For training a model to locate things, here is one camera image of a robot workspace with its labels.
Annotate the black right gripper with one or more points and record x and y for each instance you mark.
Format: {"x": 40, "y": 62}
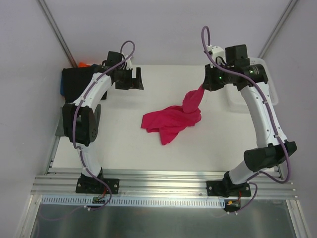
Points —
{"x": 211, "y": 81}

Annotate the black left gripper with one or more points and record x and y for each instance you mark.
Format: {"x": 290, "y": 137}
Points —
{"x": 133, "y": 79}

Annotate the pink t shirt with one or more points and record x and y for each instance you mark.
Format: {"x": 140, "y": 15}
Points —
{"x": 169, "y": 122}

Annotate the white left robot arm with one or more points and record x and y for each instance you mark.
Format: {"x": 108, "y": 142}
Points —
{"x": 81, "y": 115}

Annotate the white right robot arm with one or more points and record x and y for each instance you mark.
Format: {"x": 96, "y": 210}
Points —
{"x": 271, "y": 157}

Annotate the orange folded t shirt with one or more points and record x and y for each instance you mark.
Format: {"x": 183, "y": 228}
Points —
{"x": 81, "y": 64}

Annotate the black folded t shirt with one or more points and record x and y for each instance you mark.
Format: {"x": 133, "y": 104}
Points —
{"x": 75, "y": 81}

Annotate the blue folded t shirt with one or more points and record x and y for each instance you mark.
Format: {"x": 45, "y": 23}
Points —
{"x": 61, "y": 87}

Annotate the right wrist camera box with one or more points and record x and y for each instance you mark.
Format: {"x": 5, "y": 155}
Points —
{"x": 237, "y": 56}

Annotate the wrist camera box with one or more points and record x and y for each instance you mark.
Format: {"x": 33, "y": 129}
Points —
{"x": 113, "y": 58}
{"x": 237, "y": 56}

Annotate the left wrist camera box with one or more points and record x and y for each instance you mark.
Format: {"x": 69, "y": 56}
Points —
{"x": 113, "y": 58}

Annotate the left aluminium corner post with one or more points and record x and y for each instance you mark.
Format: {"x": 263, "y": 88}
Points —
{"x": 58, "y": 34}

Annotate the aluminium corner post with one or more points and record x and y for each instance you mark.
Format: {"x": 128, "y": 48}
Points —
{"x": 291, "y": 5}
{"x": 58, "y": 34}

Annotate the right aluminium corner post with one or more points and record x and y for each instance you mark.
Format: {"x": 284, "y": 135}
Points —
{"x": 291, "y": 5}

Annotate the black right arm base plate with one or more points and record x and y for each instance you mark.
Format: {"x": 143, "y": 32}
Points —
{"x": 217, "y": 188}

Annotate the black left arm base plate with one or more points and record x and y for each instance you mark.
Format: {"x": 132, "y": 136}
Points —
{"x": 89, "y": 185}

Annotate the white slotted cable duct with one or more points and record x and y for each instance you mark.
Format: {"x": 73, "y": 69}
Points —
{"x": 134, "y": 201}

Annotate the aluminium mounting rail frame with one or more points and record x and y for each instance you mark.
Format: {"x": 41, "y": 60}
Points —
{"x": 179, "y": 169}

